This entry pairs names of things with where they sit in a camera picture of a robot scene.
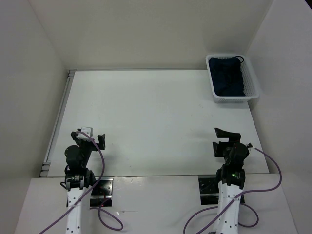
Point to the navy blue shorts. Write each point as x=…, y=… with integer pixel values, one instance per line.
x=227, y=76

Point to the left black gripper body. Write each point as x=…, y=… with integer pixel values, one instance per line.
x=87, y=147

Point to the white plastic basket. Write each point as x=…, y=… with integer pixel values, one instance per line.
x=249, y=80

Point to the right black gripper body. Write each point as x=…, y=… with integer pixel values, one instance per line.
x=224, y=148

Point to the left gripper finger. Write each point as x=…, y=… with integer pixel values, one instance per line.
x=101, y=141
x=74, y=135

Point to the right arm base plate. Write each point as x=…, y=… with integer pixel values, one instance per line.
x=208, y=190

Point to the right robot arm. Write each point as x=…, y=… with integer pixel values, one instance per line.
x=230, y=179

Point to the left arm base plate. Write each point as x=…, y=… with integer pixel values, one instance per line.
x=101, y=195

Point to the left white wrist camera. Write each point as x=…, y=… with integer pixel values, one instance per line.
x=85, y=133

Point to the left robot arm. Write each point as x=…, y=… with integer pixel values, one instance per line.
x=79, y=180

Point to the aluminium table edge rail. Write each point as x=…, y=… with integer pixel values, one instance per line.
x=55, y=132

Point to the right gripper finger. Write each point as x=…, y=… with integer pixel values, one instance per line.
x=215, y=149
x=224, y=134

